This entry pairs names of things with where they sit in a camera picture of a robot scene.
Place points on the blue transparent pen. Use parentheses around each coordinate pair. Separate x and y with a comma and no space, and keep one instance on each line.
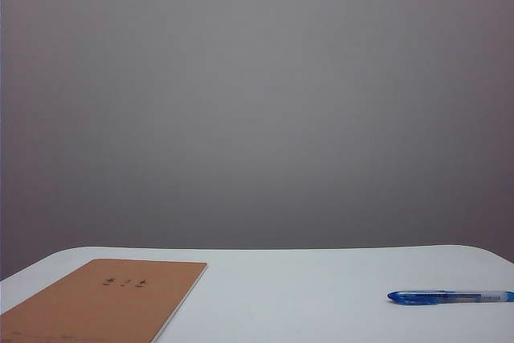
(445,297)

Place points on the brown kraft notebook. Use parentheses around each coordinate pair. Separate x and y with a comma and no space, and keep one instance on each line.
(104,303)

